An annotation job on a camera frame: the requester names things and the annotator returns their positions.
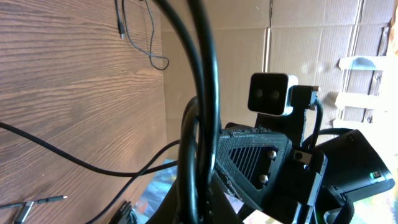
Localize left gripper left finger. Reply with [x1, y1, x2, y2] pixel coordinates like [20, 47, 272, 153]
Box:
[146, 182, 187, 224]

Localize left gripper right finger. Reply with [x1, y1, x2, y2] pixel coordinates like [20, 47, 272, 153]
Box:
[205, 177, 239, 224]

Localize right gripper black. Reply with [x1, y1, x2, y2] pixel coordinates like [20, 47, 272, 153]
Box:
[215, 85, 327, 223]

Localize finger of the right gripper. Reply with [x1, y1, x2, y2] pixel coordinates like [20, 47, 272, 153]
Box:
[108, 201, 138, 224]

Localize black usb cables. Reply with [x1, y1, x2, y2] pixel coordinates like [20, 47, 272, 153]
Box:
[0, 0, 221, 224]

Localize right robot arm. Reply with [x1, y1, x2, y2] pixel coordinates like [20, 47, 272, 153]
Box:
[149, 86, 395, 223]

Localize cardboard sheet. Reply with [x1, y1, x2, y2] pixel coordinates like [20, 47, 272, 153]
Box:
[160, 0, 398, 162]

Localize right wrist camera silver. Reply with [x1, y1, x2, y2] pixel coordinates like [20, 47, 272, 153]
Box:
[248, 73, 298, 116]

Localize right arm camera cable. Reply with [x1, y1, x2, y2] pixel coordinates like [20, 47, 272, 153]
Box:
[303, 95, 324, 152]

